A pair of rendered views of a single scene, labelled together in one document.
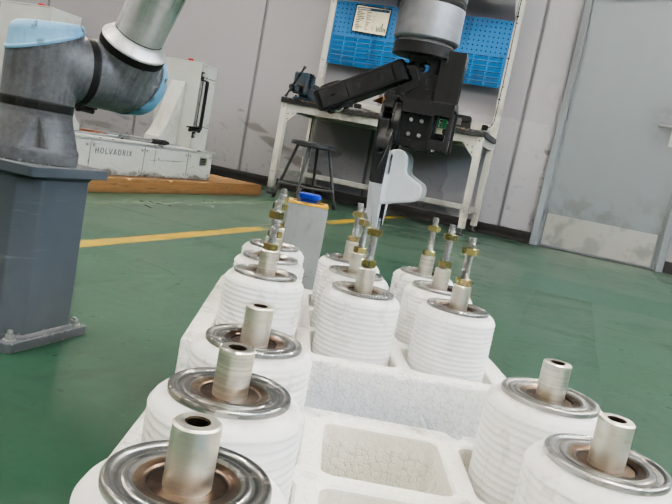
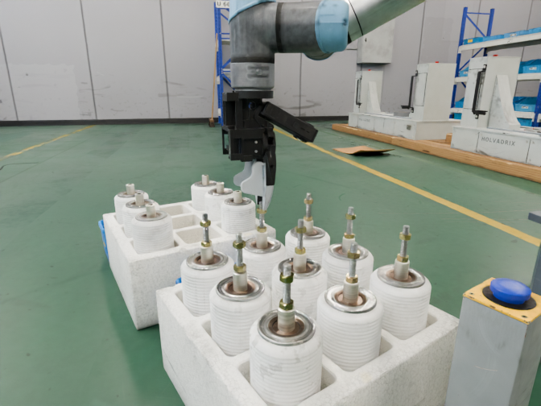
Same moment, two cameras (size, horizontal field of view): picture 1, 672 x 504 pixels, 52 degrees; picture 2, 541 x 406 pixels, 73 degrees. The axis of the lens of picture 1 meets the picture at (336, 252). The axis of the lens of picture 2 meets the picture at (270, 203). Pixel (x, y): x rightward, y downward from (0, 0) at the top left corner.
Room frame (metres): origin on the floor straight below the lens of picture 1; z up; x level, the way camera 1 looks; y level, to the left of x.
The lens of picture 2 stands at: (1.41, -0.37, 0.54)
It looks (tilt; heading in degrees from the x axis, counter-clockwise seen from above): 17 degrees down; 149
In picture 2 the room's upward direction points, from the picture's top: straight up
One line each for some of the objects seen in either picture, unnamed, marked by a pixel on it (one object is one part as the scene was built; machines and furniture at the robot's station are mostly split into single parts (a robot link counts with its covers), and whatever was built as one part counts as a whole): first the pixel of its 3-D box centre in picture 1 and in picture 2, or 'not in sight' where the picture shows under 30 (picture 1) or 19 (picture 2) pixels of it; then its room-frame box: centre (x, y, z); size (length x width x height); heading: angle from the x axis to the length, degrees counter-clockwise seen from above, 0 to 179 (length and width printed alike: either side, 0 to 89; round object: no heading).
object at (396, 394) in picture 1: (333, 385); (297, 346); (0.94, -0.03, 0.09); 0.39 x 0.39 x 0.18; 4
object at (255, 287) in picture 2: (439, 289); (240, 287); (0.95, -0.15, 0.25); 0.08 x 0.08 x 0.01
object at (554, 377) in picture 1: (553, 382); (150, 211); (0.53, -0.19, 0.26); 0.02 x 0.02 x 0.03
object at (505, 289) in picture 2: (309, 199); (509, 292); (1.23, 0.06, 0.32); 0.04 x 0.04 x 0.02
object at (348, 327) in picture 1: (348, 363); (262, 286); (0.82, -0.04, 0.16); 0.10 x 0.10 x 0.18
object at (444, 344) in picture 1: (441, 379); (209, 304); (0.83, -0.16, 0.16); 0.10 x 0.10 x 0.18
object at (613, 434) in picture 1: (610, 444); (139, 199); (0.41, -0.19, 0.26); 0.02 x 0.02 x 0.03
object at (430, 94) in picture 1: (420, 100); (249, 126); (0.82, -0.06, 0.48); 0.09 x 0.08 x 0.12; 78
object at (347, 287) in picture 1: (362, 291); (262, 245); (0.82, -0.04, 0.25); 0.08 x 0.08 x 0.01
